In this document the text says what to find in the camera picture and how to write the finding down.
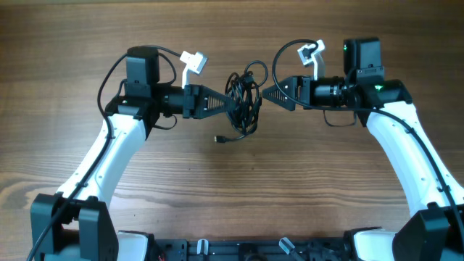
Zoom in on black usb cable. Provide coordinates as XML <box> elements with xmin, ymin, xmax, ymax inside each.
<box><xmin>213</xmin><ymin>60</ymin><xmax>269</xmax><ymax>144</ymax></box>

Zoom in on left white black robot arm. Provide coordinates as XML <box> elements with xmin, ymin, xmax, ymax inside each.
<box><xmin>28</xmin><ymin>46</ymin><xmax>235</xmax><ymax>260</ymax></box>

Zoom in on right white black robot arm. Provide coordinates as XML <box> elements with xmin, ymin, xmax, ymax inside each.
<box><xmin>262</xmin><ymin>37</ymin><xmax>463</xmax><ymax>260</ymax></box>

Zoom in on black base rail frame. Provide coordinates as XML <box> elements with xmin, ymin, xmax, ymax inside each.
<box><xmin>115</xmin><ymin>230</ymin><xmax>381</xmax><ymax>261</ymax></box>

